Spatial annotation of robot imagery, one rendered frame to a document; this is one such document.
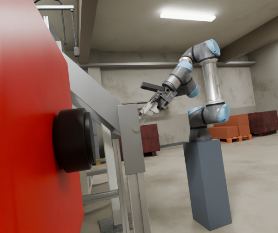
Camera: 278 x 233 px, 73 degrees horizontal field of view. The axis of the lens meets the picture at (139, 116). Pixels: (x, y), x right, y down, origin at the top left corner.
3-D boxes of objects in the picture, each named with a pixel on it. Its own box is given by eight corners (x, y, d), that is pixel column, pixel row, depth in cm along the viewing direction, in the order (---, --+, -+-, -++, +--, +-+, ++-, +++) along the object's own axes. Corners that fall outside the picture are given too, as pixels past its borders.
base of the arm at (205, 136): (202, 138, 139) (200, 125, 140) (216, 139, 125) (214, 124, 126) (184, 141, 134) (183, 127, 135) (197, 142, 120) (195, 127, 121)
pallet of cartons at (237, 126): (223, 137, 581) (220, 116, 585) (255, 138, 478) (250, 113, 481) (202, 141, 556) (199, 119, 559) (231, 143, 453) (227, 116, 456)
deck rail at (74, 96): (113, 133, 118) (119, 125, 119) (113, 133, 116) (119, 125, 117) (22, 56, 112) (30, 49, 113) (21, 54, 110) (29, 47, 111)
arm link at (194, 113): (194, 126, 139) (191, 108, 139) (212, 124, 130) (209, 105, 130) (186, 127, 130) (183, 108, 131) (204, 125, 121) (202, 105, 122)
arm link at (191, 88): (184, 91, 110) (174, 77, 104) (202, 87, 102) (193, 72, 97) (180, 101, 106) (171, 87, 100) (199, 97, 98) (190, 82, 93)
